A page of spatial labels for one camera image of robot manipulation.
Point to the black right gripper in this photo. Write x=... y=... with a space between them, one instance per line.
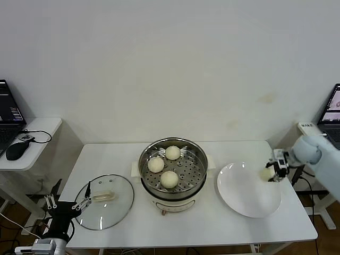
x=282 y=163

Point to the grey laptop with pink screen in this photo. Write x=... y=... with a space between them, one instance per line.
x=332 y=111

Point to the white round plate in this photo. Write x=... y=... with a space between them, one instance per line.
x=244 y=191

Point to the black computer mouse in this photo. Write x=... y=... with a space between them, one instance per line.
x=16 y=151

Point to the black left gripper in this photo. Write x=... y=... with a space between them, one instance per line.
x=62 y=212

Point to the white floor power strip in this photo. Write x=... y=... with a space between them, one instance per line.
x=42 y=203

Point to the small black usb hub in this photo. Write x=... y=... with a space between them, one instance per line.
x=26 y=137

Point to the cream electric cooking pot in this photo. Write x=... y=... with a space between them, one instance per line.
x=172 y=204

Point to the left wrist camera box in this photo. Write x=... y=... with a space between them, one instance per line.
x=24 y=250

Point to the black laptop with dark screen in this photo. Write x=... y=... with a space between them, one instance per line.
x=8 y=106

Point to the small printed label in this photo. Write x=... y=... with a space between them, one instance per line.
x=307 y=125

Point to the stainless steel steamer basket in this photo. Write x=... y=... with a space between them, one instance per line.
x=197 y=162

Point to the glass pot lid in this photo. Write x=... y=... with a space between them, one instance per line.
x=114 y=212

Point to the white steamed baozi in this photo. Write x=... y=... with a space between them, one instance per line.
x=265 y=175
x=173 y=153
x=169 y=179
x=156 y=164

